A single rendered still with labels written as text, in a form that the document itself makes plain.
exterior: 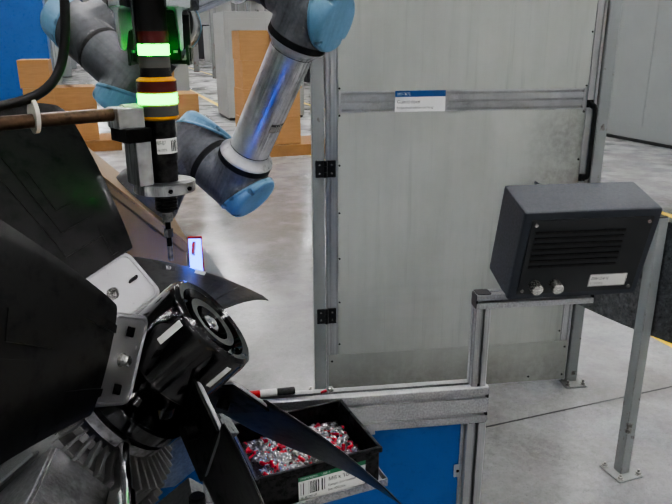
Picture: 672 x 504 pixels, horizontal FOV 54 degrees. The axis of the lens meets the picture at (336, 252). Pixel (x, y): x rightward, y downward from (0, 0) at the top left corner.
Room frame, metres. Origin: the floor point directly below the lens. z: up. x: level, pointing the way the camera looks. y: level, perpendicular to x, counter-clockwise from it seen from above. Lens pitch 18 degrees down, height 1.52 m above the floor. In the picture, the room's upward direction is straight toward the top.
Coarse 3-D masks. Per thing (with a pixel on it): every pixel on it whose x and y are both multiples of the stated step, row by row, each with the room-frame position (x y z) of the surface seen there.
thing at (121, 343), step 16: (128, 320) 0.59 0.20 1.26; (144, 320) 0.62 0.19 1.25; (144, 336) 0.61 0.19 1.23; (112, 352) 0.57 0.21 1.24; (128, 352) 0.59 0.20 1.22; (112, 368) 0.57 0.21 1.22; (128, 368) 0.59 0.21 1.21; (112, 384) 0.57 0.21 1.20; (128, 384) 0.59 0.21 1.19; (112, 400) 0.57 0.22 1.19; (128, 400) 0.59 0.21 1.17
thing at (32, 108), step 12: (60, 0) 0.69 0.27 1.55; (60, 12) 0.69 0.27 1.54; (60, 24) 0.69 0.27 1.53; (60, 36) 0.69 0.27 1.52; (60, 48) 0.69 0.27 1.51; (60, 60) 0.68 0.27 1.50; (60, 72) 0.68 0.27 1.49; (48, 84) 0.67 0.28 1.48; (24, 96) 0.66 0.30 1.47; (36, 96) 0.66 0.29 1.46; (0, 108) 0.64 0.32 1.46; (12, 108) 0.65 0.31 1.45; (36, 108) 0.66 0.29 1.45; (36, 120) 0.66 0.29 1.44; (36, 132) 0.66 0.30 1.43
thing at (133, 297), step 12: (108, 264) 0.70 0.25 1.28; (120, 264) 0.71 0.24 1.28; (132, 264) 0.71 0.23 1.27; (96, 276) 0.69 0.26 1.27; (108, 276) 0.69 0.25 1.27; (120, 276) 0.70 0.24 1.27; (132, 276) 0.70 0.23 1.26; (144, 276) 0.71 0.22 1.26; (108, 288) 0.68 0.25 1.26; (120, 288) 0.69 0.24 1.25; (132, 288) 0.69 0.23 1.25; (144, 288) 0.70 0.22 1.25; (156, 288) 0.70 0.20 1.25; (120, 300) 0.68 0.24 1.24; (132, 300) 0.69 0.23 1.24; (144, 300) 0.69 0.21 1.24; (132, 312) 0.68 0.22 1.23
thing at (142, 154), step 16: (128, 112) 0.72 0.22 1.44; (112, 128) 0.73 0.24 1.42; (128, 128) 0.72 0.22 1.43; (144, 128) 0.72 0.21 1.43; (128, 144) 0.73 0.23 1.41; (144, 144) 0.73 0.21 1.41; (128, 160) 0.74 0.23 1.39; (144, 160) 0.72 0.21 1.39; (128, 176) 0.74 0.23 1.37; (144, 176) 0.72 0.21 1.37; (144, 192) 0.72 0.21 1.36; (160, 192) 0.72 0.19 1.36; (176, 192) 0.73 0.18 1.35
